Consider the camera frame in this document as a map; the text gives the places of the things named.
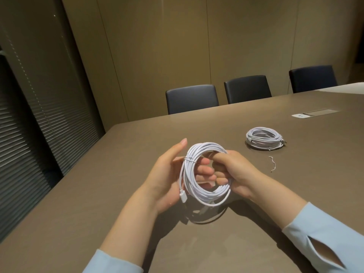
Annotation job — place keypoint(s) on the person's left hand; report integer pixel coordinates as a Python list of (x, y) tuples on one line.
[(162, 181)]

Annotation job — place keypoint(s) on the person's right hand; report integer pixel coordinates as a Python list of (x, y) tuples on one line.
[(241, 173)]

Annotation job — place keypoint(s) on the pale beige table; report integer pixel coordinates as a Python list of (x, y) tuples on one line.
[(344, 88)]

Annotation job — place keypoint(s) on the dark meeting chair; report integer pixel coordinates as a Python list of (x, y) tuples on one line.
[(312, 79), (247, 89), (192, 99)]

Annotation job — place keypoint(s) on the single white twist tie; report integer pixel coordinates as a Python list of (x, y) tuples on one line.
[(190, 159)]

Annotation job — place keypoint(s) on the brown table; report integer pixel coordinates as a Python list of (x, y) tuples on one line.
[(113, 153)]

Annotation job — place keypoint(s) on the white table socket panel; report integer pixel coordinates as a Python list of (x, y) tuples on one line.
[(298, 115)]

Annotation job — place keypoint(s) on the person's left forearm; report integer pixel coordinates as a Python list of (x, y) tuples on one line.
[(125, 233)]

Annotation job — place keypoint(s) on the bunch of white twist ties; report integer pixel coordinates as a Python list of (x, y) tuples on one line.
[(273, 164)]

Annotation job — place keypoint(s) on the person's right forearm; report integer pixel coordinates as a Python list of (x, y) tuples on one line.
[(278, 204)]

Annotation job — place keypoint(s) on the glass partition with grey blinds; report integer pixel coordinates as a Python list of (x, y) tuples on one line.
[(37, 110)]

